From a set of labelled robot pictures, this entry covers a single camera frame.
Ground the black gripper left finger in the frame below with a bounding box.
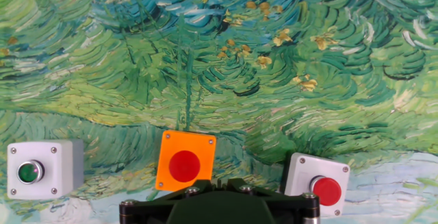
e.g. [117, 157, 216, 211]
[119, 178, 221, 224]

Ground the orange box red mushroom button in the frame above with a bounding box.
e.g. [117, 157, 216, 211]
[155, 129, 218, 192]

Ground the grey box green push button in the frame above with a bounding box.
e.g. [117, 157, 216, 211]
[6, 138, 85, 201]

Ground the white black box red button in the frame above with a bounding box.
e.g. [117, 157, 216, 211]
[280, 152, 351, 217]

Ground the green blue painting print cloth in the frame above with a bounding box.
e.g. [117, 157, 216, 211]
[0, 0, 438, 224]

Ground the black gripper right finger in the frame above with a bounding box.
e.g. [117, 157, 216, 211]
[220, 178, 321, 224]

